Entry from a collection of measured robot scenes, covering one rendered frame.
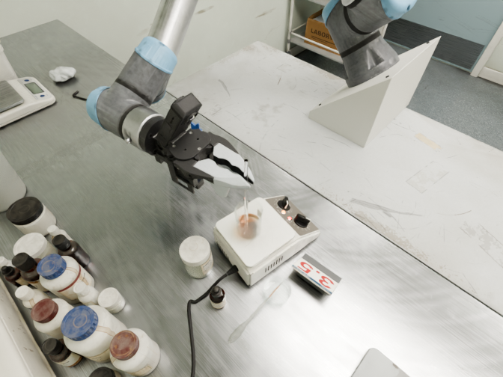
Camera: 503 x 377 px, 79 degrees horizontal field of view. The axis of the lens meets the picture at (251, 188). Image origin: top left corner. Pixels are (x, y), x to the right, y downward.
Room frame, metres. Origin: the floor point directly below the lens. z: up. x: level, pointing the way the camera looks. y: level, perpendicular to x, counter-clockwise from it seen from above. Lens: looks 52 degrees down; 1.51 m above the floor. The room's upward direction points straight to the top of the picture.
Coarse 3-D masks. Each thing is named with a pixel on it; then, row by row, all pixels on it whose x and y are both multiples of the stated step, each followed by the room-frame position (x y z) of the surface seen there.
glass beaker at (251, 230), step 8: (240, 200) 0.33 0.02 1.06; (248, 200) 0.34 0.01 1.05; (256, 200) 0.33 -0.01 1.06; (240, 208) 0.33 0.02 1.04; (248, 208) 0.34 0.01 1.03; (256, 208) 0.33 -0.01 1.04; (240, 224) 0.29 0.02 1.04; (248, 224) 0.29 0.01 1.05; (256, 224) 0.29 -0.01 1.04; (240, 232) 0.29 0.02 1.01; (248, 232) 0.29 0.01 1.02; (256, 232) 0.29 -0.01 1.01
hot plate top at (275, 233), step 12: (264, 204) 0.37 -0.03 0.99; (228, 216) 0.34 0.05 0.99; (264, 216) 0.34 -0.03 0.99; (276, 216) 0.34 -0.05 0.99; (216, 228) 0.32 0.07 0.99; (228, 228) 0.32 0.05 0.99; (264, 228) 0.32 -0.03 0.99; (276, 228) 0.32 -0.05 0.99; (288, 228) 0.32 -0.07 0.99; (228, 240) 0.29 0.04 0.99; (240, 240) 0.29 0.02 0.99; (252, 240) 0.29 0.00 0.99; (264, 240) 0.29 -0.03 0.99; (276, 240) 0.29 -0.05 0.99; (288, 240) 0.29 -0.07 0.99; (240, 252) 0.26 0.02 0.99; (252, 252) 0.26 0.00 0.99; (264, 252) 0.26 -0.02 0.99; (252, 264) 0.24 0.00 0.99
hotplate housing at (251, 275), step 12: (216, 240) 0.31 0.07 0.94; (300, 240) 0.30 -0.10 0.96; (312, 240) 0.33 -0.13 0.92; (228, 252) 0.28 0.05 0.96; (276, 252) 0.27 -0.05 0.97; (288, 252) 0.28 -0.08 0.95; (240, 264) 0.25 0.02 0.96; (264, 264) 0.25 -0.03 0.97; (276, 264) 0.27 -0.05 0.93; (252, 276) 0.23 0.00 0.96
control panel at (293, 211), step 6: (270, 198) 0.41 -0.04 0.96; (276, 198) 0.42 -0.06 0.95; (282, 198) 0.43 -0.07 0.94; (270, 204) 0.39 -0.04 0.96; (276, 204) 0.40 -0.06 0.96; (276, 210) 0.37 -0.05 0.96; (282, 210) 0.38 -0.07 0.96; (288, 210) 0.39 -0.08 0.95; (294, 210) 0.39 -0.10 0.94; (282, 216) 0.36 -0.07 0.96; (288, 216) 0.36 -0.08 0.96; (294, 216) 0.37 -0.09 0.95; (288, 222) 0.34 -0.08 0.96; (294, 222) 0.35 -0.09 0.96; (294, 228) 0.33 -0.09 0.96; (300, 228) 0.33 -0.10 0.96; (306, 228) 0.34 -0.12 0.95; (312, 228) 0.34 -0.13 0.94; (300, 234) 0.32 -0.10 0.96
